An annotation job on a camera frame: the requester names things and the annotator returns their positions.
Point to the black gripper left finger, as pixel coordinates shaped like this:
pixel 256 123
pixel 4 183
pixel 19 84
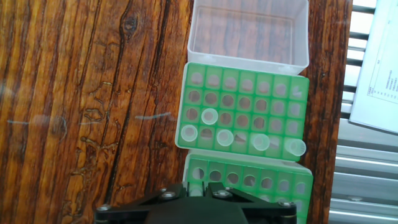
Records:
pixel 169 194

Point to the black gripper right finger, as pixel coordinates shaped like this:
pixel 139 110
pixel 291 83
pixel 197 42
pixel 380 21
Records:
pixel 221 193

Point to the clear box with green rack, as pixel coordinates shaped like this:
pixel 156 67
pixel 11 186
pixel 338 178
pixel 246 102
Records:
pixel 258 169
pixel 248 68

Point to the brown wooden board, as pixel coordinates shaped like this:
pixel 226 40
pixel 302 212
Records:
pixel 77 109

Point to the printed white paper sheet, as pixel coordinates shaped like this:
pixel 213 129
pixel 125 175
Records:
pixel 379 62

